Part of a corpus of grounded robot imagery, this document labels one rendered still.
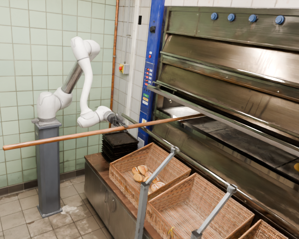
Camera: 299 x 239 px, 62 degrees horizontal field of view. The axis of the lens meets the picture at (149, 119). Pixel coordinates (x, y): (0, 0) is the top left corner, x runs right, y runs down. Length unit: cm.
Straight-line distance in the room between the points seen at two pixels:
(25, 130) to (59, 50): 92
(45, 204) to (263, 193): 202
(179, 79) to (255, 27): 73
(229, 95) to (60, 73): 181
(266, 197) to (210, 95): 78
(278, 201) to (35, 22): 249
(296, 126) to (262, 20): 65
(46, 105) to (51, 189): 87
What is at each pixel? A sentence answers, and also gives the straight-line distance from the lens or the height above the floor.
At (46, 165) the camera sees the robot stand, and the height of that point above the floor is 59.
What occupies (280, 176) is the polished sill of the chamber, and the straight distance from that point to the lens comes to 173.
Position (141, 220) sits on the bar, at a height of 66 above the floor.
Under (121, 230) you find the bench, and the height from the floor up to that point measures 29.
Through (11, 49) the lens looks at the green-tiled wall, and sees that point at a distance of 275.
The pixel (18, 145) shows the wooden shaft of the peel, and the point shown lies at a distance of 163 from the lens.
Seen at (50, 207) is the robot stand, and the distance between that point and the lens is 287.
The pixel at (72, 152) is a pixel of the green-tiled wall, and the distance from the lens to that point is 326.
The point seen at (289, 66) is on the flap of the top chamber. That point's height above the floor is 181.
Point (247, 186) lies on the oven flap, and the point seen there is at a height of 99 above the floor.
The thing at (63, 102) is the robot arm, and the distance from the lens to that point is 248.
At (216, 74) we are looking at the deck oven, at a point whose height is 166.
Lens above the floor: 193
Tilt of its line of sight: 20 degrees down
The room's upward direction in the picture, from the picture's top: 7 degrees clockwise
